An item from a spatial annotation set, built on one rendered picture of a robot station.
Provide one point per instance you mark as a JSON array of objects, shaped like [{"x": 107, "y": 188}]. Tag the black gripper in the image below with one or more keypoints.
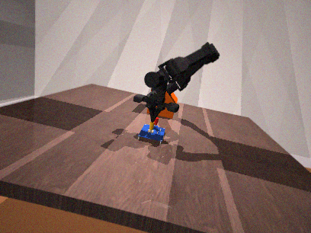
[{"x": 154, "y": 112}]

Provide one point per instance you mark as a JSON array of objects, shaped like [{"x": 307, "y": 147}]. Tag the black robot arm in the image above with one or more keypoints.
[{"x": 180, "y": 69}]

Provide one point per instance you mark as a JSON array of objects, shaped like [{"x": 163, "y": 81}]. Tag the blue circuit board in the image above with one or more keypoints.
[{"x": 152, "y": 131}]

